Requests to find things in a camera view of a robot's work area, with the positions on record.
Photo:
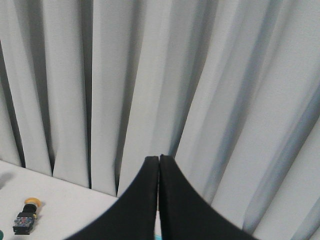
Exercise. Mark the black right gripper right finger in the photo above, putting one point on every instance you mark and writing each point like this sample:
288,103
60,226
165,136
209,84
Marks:
184,214

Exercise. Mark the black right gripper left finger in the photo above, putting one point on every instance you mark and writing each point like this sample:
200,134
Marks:
133,215

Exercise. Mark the light blue plastic box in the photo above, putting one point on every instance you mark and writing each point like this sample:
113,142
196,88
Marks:
157,237

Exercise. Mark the green button near box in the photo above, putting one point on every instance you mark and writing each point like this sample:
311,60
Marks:
1,235

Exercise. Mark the white pleated curtain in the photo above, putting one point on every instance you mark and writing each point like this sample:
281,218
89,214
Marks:
229,88

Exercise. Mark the yellow push button switch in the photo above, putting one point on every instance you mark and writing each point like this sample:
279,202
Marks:
25,220

